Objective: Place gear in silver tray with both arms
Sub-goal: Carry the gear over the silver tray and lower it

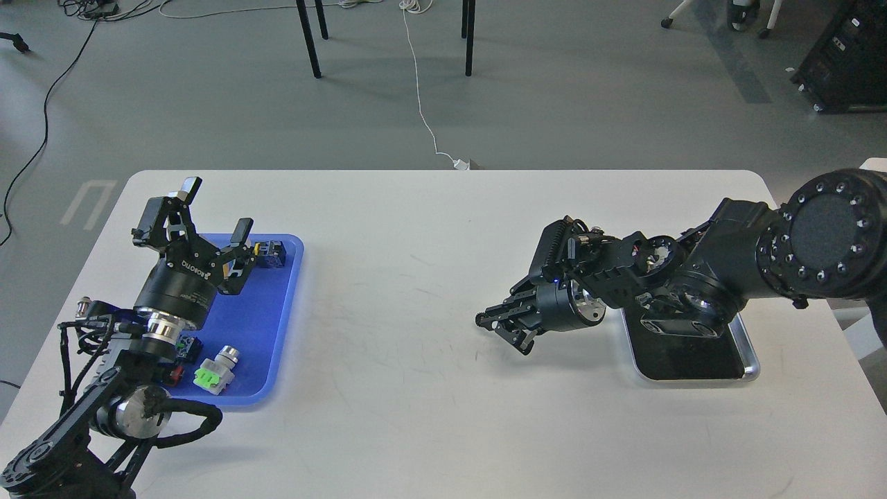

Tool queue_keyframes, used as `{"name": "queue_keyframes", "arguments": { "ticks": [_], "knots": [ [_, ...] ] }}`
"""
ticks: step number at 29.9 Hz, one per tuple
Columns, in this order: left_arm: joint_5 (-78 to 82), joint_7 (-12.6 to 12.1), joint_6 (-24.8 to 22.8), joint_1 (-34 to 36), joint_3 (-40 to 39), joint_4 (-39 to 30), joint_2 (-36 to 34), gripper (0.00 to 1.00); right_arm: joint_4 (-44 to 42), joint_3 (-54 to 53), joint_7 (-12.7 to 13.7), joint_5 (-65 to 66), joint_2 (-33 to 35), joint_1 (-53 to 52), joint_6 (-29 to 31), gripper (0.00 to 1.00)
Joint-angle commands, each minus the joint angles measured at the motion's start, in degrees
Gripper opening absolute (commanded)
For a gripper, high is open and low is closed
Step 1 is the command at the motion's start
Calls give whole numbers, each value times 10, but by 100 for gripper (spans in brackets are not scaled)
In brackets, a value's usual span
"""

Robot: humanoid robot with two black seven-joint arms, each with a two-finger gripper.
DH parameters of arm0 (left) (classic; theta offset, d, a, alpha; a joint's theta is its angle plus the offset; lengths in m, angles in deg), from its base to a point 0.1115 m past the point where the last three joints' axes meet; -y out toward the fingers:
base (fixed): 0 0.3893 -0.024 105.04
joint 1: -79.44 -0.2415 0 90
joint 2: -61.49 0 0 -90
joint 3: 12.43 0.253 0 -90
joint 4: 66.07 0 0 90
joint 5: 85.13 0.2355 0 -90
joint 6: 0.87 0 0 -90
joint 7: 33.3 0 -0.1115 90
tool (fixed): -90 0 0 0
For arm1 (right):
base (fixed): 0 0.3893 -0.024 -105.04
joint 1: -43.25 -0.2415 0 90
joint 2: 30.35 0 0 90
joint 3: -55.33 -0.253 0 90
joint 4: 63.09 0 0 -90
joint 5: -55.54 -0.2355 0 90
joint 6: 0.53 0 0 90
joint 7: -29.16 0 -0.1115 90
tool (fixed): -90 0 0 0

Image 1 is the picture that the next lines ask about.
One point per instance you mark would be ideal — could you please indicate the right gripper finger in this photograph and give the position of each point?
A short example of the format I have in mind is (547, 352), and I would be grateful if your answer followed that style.
(519, 330)
(522, 300)

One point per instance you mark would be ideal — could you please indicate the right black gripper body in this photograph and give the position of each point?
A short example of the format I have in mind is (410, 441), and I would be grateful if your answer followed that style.
(545, 307)

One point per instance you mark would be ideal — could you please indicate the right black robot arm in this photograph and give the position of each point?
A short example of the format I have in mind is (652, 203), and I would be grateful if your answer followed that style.
(828, 241)

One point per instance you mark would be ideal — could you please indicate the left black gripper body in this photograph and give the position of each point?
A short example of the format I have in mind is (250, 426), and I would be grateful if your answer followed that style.
(184, 283)

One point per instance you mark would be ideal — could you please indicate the white office chair base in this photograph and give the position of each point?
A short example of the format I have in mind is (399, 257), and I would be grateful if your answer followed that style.
(740, 15)

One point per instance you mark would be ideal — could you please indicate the green white push button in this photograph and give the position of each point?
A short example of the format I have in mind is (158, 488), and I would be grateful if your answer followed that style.
(215, 375)

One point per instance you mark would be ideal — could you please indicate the black equipment case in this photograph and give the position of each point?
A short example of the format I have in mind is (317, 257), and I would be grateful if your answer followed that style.
(845, 71)

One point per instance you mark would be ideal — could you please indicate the black table leg right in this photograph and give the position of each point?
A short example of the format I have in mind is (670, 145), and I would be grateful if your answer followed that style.
(468, 33)

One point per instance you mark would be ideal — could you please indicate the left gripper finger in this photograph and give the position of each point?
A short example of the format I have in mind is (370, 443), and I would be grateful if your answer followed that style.
(166, 220)
(237, 260)

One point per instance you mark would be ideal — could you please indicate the silver metal tray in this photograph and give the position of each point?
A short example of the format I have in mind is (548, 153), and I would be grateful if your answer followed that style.
(671, 359)

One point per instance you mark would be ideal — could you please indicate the blue plastic tray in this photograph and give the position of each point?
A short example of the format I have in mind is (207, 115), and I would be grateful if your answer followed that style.
(254, 322)

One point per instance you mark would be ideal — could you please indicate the black table leg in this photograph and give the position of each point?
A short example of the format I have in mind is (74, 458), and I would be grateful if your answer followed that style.
(468, 33)
(307, 31)

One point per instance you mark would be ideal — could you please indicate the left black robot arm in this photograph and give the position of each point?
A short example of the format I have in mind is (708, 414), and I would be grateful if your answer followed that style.
(113, 413)

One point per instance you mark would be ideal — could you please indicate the black table leg left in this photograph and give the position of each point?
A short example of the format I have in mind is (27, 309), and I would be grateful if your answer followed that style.
(307, 31)

